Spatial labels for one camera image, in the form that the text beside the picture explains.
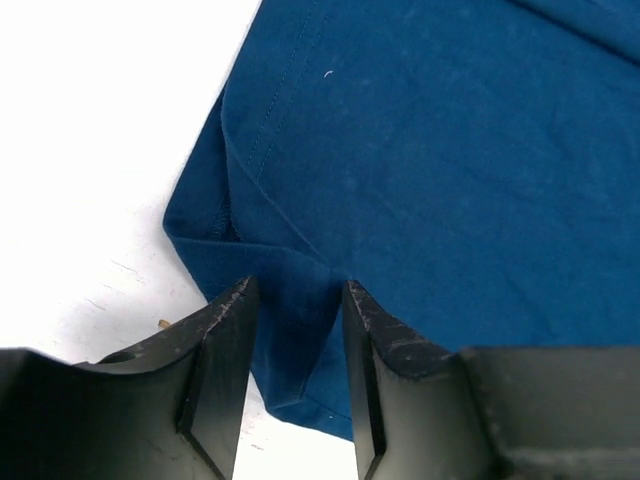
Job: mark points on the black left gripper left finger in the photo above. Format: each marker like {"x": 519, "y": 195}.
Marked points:
{"x": 168, "y": 407}

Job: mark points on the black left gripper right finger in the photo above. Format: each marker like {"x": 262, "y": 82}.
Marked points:
{"x": 420, "y": 411}

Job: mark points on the blue printed t shirt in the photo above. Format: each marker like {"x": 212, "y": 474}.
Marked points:
{"x": 473, "y": 164}

